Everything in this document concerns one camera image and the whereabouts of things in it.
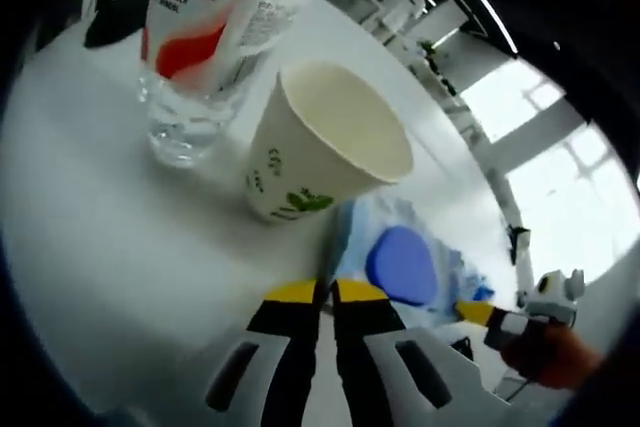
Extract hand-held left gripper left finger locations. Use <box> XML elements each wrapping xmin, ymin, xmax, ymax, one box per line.
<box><xmin>199</xmin><ymin>279</ymin><xmax>321</xmax><ymax>427</ymax></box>

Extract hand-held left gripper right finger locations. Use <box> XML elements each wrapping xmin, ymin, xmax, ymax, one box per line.
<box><xmin>332</xmin><ymin>279</ymin><xmax>501</xmax><ymax>427</ymax></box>

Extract blue wet wipes pack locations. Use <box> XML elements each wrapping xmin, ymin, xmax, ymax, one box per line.
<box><xmin>332</xmin><ymin>195</ymin><xmax>501</xmax><ymax>331</ymax></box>

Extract white paper cup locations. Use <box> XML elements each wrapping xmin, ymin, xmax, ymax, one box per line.
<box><xmin>243</xmin><ymin>60</ymin><xmax>415</xmax><ymax>225</ymax></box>

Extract clear plastic bag with items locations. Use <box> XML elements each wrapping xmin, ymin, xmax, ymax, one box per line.
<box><xmin>137</xmin><ymin>0</ymin><xmax>346</xmax><ymax>169</ymax></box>

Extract person's right hand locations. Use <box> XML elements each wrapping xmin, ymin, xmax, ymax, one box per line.
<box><xmin>499</xmin><ymin>321</ymin><xmax>614</xmax><ymax>392</ymax></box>

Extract white table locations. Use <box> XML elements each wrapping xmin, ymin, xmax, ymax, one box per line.
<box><xmin>0</xmin><ymin>0</ymin><xmax>516</xmax><ymax>427</ymax></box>

